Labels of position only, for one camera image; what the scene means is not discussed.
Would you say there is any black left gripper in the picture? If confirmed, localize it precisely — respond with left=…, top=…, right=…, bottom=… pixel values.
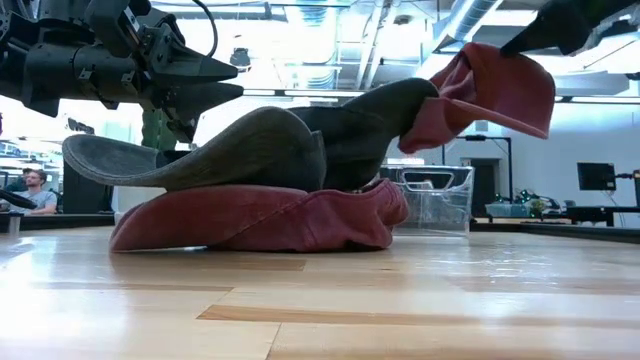
left=135, top=14, right=245, bottom=144

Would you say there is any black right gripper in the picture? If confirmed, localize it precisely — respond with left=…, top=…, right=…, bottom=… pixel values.
left=499, top=0, right=640, bottom=57

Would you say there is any black ceiling lamp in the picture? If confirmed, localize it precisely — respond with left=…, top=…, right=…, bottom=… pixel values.
left=229, top=47, right=252, bottom=70

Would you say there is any green cactus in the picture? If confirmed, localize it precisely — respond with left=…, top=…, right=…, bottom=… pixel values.
left=141, top=107, right=177, bottom=151

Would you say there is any long ceiling light bar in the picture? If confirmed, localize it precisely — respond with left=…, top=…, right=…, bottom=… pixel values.
left=242, top=88, right=640, bottom=105

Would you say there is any white plant pot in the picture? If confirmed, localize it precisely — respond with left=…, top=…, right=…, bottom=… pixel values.
left=112, top=186, right=167, bottom=226

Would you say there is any black cabinet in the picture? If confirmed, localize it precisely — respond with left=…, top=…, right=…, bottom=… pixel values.
left=62, top=159, right=114, bottom=215

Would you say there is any black computer monitor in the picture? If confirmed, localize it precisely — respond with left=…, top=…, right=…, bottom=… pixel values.
left=577, top=161, right=617, bottom=192

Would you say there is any black desk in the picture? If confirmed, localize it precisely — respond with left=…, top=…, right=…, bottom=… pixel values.
left=567, top=204, right=640, bottom=227

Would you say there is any clear storage box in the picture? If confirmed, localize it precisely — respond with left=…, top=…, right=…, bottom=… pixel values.
left=485, top=202, right=531, bottom=219

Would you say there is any person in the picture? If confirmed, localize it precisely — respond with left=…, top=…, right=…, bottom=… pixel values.
left=3, top=167, right=31, bottom=194
left=12, top=168, right=59, bottom=216

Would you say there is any clear plastic bin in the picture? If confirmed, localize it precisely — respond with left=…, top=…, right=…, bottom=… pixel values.
left=379, top=164, right=475, bottom=237

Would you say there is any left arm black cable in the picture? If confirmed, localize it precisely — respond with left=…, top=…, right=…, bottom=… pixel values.
left=192, top=0, right=220, bottom=59

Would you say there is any silver ceiling air duct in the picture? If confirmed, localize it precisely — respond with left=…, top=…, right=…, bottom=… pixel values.
left=434, top=0, right=504, bottom=54

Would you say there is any black tubular frame stand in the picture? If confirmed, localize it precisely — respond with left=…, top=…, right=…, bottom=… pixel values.
left=442, top=134, right=513, bottom=204

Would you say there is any black aluminium table frame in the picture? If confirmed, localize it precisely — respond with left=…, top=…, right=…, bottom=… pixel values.
left=0, top=212, right=640, bottom=245

